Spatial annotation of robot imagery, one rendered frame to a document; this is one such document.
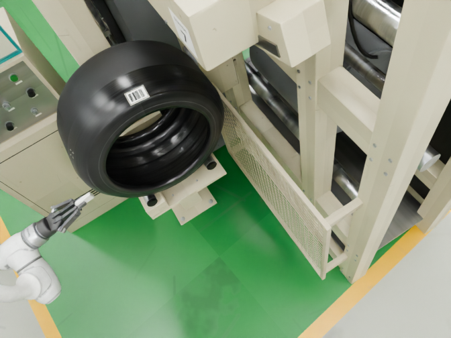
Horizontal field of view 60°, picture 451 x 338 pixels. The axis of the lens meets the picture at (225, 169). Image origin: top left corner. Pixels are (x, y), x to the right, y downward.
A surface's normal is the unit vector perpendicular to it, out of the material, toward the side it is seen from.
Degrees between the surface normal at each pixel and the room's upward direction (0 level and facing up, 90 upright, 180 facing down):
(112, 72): 0
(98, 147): 82
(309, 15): 72
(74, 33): 90
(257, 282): 0
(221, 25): 90
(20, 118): 90
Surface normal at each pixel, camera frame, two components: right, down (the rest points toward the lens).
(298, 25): 0.41, 0.52
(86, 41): 0.50, 0.71
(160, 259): -0.19, -0.47
